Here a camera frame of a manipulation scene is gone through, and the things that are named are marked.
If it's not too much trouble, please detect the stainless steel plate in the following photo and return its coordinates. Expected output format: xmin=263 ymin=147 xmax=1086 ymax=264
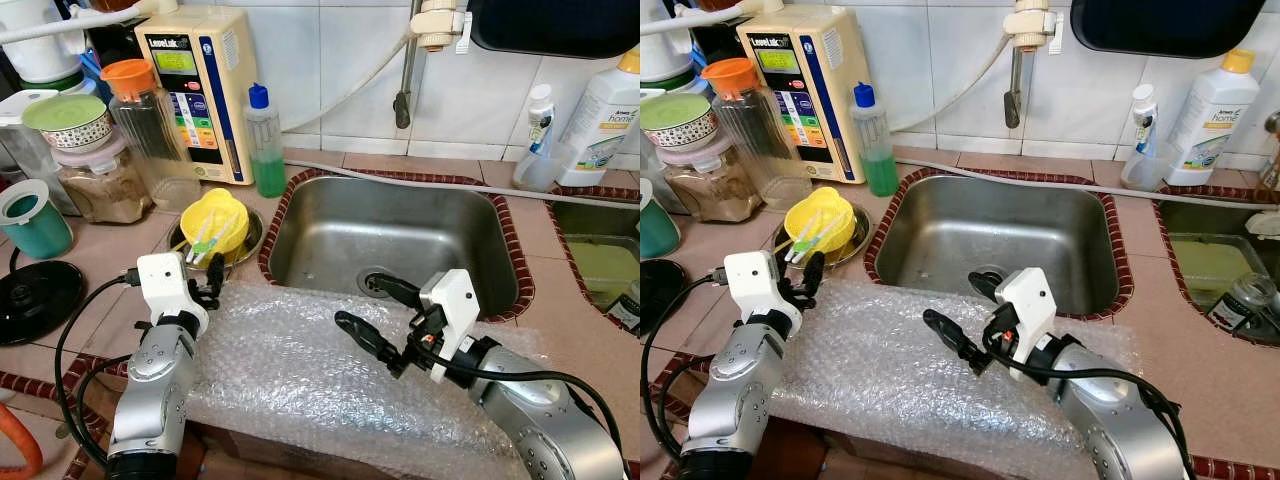
xmin=166 ymin=205 xmax=266 ymax=271
xmin=770 ymin=205 xmax=869 ymax=269

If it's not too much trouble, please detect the yellow plastic bowl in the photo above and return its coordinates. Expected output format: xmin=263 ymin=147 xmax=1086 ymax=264
xmin=180 ymin=188 xmax=251 ymax=256
xmin=783 ymin=187 xmax=857 ymax=256

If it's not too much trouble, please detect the pale green plastic stick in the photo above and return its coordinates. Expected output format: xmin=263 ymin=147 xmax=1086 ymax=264
xmin=186 ymin=222 xmax=216 ymax=263
xmin=797 ymin=220 xmax=833 ymax=264
xmin=197 ymin=222 xmax=229 ymax=266
xmin=785 ymin=222 xmax=816 ymax=263

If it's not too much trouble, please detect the stainless steel sink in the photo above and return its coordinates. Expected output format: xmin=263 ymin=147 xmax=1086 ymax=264
xmin=875 ymin=175 xmax=1121 ymax=316
xmin=268 ymin=175 xmax=521 ymax=319

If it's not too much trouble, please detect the clear bubble wrap sheet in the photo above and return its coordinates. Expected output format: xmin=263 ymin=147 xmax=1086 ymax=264
xmin=185 ymin=280 xmax=561 ymax=479
xmin=770 ymin=278 xmax=1141 ymax=479

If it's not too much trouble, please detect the green soap bottle blue cap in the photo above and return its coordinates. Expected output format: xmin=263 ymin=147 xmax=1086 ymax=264
xmin=852 ymin=82 xmax=900 ymax=197
xmin=245 ymin=83 xmax=288 ymax=198

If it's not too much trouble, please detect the white pipe along counter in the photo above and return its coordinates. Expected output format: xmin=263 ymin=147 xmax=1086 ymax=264
xmin=283 ymin=157 xmax=641 ymax=209
xmin=893 ymin=155 xmax=1280 ymax=209

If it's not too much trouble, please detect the pink lid jar brown powder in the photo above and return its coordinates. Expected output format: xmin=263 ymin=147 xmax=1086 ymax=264
xmin=655 ymin=135 xmax=746 ymax=223
xmin=52 ymin=135 xmax=154 ymax=226

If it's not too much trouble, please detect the glass jar orange lid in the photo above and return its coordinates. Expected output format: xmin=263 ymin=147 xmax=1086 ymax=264
xmin=100 ymin=58 xmax=201 ymax=211
xmin=700 ymin=57 xmax=813 ymax=209

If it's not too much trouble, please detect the teal plastic cup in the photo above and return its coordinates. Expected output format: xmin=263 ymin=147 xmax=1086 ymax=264
xmin=0 ymin=178 xmax=74 ymax=261
xmin=640 ymin=178 xmax=681 ymax=261

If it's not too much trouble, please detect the glass jar black label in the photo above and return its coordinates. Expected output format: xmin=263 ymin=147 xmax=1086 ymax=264
xmin=1207 ymin=272 xmax=1280 ymax=336
xmin=605 ymin=280 xmax=641 ymax=331

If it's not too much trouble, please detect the clear plastic cup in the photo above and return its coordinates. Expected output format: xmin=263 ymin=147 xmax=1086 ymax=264
xmin=1120 ymin=140 xmax=1184 ymax=193
xmin=513 ymin=140 xmax=579 ymax=193

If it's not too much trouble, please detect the pale green cutting board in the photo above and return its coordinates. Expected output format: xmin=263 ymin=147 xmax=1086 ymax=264
xmin=1170 ymin=238 xmax=1256 ymax=306
xmin=565 ymin=238 xmax=641 ymax=306

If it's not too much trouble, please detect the small steel sink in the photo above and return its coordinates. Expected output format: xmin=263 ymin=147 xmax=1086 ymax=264
xmin=1155 ymin=190 xmax=1280 ymax=336
xmin=548 ymin=190 xmax=641 ymax=326

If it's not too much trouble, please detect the patterned bowl green lid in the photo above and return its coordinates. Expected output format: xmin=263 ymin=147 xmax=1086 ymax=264
xmin=640 ymin=93 xmax=719 ymax=151
xmin=22 ymin=93 xmax=114 ymax=153

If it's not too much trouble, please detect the beige water ionizer machine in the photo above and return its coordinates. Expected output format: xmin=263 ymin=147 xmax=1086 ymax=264
xmin=137 ymin=8 xmax=256 ymax=186
xmin=737 ymin=18 xmax=869 ymax=184

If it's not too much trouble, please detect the small white bottle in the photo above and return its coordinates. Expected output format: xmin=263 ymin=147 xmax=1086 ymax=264
xmin=1132 ymin=83 xmax=1161 ymax=156
xmin=527 ymin=83 xmax=556 ymax=156

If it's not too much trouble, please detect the clear plastic pitcher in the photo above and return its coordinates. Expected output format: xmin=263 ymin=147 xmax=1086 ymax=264
xmin=0 ymin=90 xmax=81 ymax=216

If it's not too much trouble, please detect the orange tube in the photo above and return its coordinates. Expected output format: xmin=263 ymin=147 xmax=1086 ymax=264
xmin=0 ymin=400 xmax=46 ymax=479

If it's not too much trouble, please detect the white detergent bottle yellow cap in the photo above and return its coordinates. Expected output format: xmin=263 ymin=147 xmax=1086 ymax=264
xmin=555 ymin=50 xmax=641 ymax=188
xmin=1165 ymin=48 xmax=1261 ymax=188

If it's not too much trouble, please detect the white plastic canister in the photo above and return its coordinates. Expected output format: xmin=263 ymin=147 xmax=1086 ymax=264
xmin=640 ymin=0 xmax=691 ymax=86
xmin=0 ymin=0 xmax=86 ymax=91

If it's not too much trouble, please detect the beige ionizer spout pipe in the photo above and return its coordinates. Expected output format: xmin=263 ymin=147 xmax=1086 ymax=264
xmin=640 ymin=0 xmax=771 ymax=36
xmin=0 ymin=0 xmax=181 ymax=46

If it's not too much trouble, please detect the dark blue plastic tray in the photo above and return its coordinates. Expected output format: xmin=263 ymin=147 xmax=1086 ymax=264
xmin=468 ymin=0 xmax=641 ymax=59
xmin=1070 ymin=0 xmax=1266 ymax=58

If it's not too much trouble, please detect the chrome tap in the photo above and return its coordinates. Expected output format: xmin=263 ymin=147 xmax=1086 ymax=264
xmin=1258 ymin=110 xmax=1280 ymax=201

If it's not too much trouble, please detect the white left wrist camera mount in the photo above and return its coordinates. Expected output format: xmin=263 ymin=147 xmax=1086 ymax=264
xmin=137 ymin=252 xmax=211 ymax=336
xmin=724 ymin=250 xmax=801 ymax=336

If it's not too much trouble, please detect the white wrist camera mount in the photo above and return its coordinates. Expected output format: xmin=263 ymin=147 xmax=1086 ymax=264
xmin=995 ymin=267 xmax=1058 ymax=379
xmin=724 ymin=250 xmax=801 ymax=336
xmin=420 ymin=268 xmax=483 ymax=384
xmin=137 ymin=252 xmax=211 ymax=336

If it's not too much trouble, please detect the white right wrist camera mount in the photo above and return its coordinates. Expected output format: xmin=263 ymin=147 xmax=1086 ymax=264
xmin=420 ymin=268 xmax=483 ymax=384
xmin=995 ymin=267 xmax=1058 ymax=379

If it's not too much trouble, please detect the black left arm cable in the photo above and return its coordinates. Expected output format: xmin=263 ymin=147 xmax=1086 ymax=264
xmin=640 ymin=265 xmax=729 ymax=471
xmin=55 ymin=268 xmax=141 ymax=471

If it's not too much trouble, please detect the grey metal hose nozzle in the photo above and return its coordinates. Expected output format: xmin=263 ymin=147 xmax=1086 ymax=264
xmin=1003 ymin=45 xmax=1026 ymax=129
xmin=393 ymin=40 xmax=419 ymax=131

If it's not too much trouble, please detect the thin white flexible hose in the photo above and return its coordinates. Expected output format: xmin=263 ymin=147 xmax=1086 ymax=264
xmin=890 ymin=35 xmax=1011 ymax=133
xmin=283 ymin=35 xmax=413 ymax=136

